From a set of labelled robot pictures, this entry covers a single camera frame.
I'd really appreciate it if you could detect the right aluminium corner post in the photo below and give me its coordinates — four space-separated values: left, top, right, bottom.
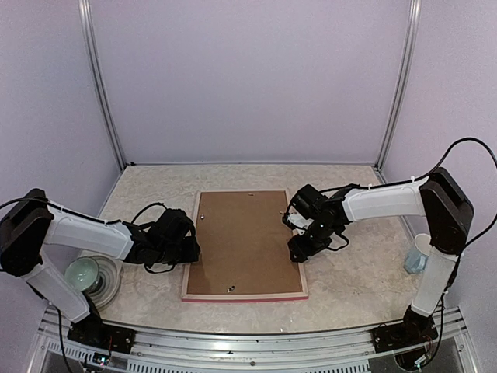
375 0 422 173

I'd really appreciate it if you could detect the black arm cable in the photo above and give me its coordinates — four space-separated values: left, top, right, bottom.
318 137 497 249
0 197 172 273

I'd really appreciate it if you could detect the aluminium front rail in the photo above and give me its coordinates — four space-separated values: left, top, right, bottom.
38 306 471 373

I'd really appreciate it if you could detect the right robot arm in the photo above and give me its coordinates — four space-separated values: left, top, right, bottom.
282 167 474 352

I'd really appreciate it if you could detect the aluminium corner post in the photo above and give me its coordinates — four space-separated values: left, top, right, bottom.
78 0 127 173
375 0 422 173

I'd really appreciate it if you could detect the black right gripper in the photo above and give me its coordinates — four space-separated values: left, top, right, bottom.
288 218 339 262

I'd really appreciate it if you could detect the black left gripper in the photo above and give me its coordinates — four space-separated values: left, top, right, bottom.
157 236 200 265

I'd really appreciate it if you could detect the light blue ceramic mug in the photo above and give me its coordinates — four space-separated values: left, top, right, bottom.
404 233 431 274

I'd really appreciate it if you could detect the green ceramic bowl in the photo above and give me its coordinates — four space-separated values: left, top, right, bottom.
64 257 100 291

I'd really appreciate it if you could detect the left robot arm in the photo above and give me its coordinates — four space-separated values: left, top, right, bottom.
1 188 200 354

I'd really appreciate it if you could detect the pink wooden picture frame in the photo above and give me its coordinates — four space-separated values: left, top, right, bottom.
181 188 310 303

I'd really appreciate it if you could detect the left aluminium corner post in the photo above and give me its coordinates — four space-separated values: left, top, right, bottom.
78 0 127 173

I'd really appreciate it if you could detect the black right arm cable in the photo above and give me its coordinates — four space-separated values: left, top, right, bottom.
318 137 497 249

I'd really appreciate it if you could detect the brown cardboard backing board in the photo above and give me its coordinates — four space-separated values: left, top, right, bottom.
186 191 304 295

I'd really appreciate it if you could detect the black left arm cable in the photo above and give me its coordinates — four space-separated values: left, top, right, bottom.
0 197 172 273

